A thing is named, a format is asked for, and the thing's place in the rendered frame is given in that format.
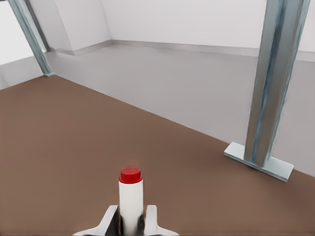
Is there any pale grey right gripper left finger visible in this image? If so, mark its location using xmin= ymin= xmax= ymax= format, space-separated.
xmin=73 ymin=204 xmax=122 ymax=236

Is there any silver frame post with foot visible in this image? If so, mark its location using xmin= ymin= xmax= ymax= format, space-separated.
xmin=223 ymin=0 xmax=311 ymax=183
xmin=7 ymin=0 xmax=55 ymax=78

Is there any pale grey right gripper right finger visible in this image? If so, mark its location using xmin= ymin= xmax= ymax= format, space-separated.
xmin=142 ymin=204 xmax=180 ymax=236

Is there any white marker with red cap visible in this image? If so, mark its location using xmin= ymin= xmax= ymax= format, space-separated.
xmin=118 ymin=166 xmax=144 ymax=236

